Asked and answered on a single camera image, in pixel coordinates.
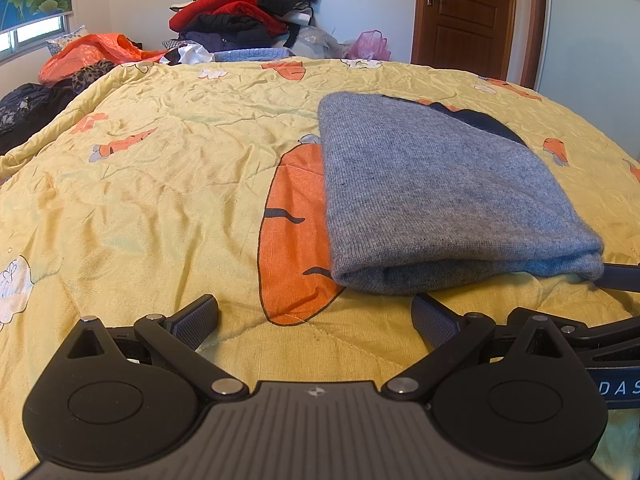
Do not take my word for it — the leopard print cloth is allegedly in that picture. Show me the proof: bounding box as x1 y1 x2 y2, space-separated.
55 59 118 93

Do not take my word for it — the yellow carrot-print blanket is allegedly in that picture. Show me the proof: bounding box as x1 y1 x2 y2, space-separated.
0 57 640 480

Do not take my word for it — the dark clothes heap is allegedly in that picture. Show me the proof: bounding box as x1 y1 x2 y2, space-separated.
0 82 76 156

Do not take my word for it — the white crumpled cloth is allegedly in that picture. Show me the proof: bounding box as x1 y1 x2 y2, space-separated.
165 42 216 66

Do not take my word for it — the window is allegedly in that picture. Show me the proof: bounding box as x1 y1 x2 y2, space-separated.
0 12 71 61

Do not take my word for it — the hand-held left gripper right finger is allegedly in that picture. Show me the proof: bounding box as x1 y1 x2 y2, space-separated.
381 294 569 403

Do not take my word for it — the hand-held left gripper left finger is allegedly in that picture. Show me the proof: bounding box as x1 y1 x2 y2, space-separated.
62 294 249 401

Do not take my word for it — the clear plastic bag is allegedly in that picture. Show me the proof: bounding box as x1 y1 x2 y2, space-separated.
292 25 351 58

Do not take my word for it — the brown wooden door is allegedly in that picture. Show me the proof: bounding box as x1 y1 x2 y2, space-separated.
415 0 518 81

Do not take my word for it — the pile of clothes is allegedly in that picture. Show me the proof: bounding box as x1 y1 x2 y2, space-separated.
169 0 322 56

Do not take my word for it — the pink plastic bag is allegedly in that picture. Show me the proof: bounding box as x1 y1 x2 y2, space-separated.
345 30 392 62

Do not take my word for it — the grey sweater with navy sleeves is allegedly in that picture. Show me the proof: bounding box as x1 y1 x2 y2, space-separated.
317 91 606 295

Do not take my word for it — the floral pillow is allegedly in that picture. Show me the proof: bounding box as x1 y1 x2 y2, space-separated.
46 25 93 56

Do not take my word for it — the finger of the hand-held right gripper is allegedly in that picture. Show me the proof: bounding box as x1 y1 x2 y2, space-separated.
507 307 640 361
597 264 640 293

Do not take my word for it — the light blue knit cloth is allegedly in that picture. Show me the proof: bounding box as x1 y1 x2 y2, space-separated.
212 47 291 63

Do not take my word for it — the brown wooden door frame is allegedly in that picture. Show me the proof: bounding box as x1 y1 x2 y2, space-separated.
520 0 549 88

